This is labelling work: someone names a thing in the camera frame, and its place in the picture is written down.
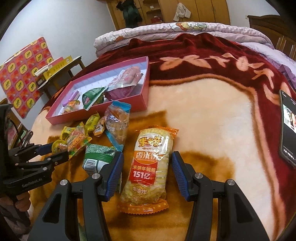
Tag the wooden headboard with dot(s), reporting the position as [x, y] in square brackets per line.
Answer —
[278, 31]

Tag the red floral plush blanket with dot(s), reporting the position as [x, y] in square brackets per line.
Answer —
[223, 98]

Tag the wooden side table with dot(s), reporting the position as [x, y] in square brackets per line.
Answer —
[45, 85]

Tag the white cloth on wardrobe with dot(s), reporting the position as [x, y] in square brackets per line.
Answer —
[181, 12]

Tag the dark hanging clothes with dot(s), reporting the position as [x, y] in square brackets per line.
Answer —
[130, 13]

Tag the folded pink quilt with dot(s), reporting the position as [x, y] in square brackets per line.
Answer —
[248, 37]

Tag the green snack packet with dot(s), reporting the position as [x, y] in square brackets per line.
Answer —
[99, 157]
[92, 97]

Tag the pink sausage snack packet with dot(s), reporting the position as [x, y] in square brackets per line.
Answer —
[123, 84]

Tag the metal clip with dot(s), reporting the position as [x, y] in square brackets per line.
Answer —
[26, 139]

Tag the person's left hand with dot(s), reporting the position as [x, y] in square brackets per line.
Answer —
[23, 202]

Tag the orange rice cracker packet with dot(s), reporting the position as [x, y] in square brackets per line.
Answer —
[145, 189]

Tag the black smartphone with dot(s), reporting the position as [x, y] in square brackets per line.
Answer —
[287, 147]

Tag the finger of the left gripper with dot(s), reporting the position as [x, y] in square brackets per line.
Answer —
[55, 158]
[44, 148]

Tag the burger gummy packet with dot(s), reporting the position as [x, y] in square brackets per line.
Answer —
[77, 140]

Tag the pink cardboard tray box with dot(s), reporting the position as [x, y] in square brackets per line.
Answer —
[102, 78]

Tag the yellow jelly cup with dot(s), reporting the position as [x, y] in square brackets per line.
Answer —
[59, 146]

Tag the orange jelly cup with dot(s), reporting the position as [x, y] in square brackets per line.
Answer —
[100, 127]

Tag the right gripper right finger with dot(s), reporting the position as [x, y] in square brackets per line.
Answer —
[197, 188]

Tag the yellow green candy packet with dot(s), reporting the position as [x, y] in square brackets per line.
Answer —
[92, 122]

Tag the purple candy tin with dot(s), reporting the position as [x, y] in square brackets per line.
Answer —
[71, 96]

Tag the yellow box on table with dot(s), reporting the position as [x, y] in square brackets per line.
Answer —
[53, 69]

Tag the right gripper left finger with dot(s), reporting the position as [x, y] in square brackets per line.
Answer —
[94, 218]

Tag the blue clear biscuit packet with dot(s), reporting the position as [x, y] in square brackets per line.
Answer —
[117, 120]

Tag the wooden wardrobe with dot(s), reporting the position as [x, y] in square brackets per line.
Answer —
[166, 11]

